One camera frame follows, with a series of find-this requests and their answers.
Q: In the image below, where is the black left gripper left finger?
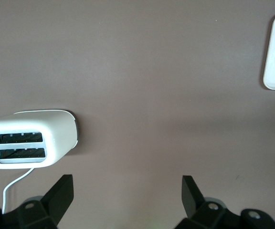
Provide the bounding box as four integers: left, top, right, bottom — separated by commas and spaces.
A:
0, 174, 74, 229

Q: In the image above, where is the white toaster power cable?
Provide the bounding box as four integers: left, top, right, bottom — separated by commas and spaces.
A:
1, 167, 36, 214

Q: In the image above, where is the cream two-slot toaster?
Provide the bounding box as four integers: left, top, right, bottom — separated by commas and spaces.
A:
0, 109, 79, 170

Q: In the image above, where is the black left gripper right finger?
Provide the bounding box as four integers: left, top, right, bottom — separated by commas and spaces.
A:
175, 175, 275, 229

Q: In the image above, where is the brown table mat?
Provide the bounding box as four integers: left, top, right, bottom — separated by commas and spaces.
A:
0, 0, 275, 229

